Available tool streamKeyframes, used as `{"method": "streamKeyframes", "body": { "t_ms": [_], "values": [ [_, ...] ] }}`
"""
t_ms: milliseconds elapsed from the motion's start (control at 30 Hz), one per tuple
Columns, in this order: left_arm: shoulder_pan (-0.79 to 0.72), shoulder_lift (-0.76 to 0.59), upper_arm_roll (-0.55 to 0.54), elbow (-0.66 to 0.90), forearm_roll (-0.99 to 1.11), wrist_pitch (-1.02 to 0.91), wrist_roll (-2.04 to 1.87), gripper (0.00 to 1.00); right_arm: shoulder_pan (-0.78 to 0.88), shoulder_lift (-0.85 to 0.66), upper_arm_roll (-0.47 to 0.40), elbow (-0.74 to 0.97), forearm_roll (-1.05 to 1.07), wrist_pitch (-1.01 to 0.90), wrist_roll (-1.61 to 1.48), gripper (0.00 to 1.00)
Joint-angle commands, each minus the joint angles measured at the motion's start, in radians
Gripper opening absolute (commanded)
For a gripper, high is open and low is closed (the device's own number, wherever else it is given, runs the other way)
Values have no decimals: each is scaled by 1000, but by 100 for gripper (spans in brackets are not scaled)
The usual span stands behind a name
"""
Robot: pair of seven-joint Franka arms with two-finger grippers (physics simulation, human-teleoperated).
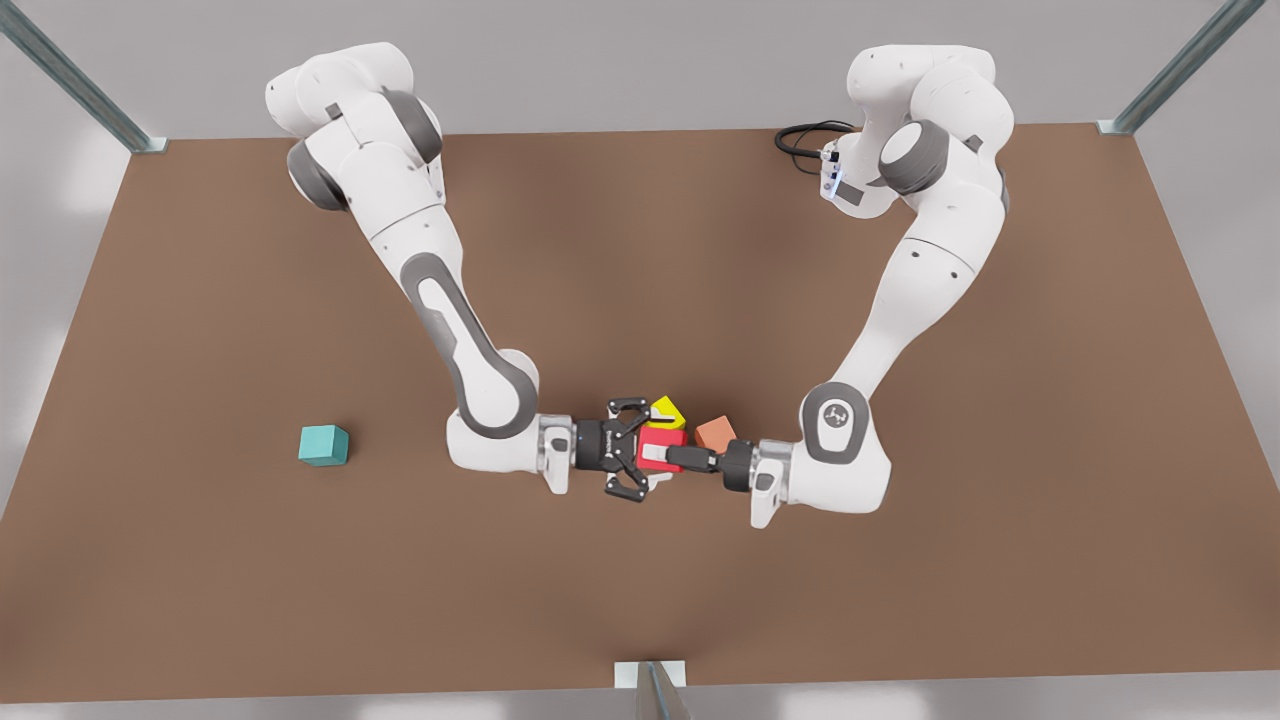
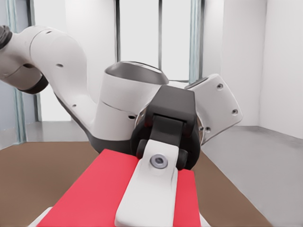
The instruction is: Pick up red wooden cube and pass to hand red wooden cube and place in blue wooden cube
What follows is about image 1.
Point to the yellow wooden cube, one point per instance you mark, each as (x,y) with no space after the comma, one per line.
(668,410)

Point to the orange wooden cube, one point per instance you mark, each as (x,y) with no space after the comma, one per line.
(714,432)

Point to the red wooden cube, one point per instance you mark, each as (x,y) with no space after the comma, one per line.
(662,438)

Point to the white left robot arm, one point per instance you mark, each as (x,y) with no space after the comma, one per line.
(900,300)

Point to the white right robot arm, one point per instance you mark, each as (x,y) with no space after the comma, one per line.
(470,350)

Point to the silver frame post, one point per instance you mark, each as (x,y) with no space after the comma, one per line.
(655,690)
(1180,65)
(70,75)

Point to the teal blue wooden cube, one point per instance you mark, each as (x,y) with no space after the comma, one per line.
(323,445)

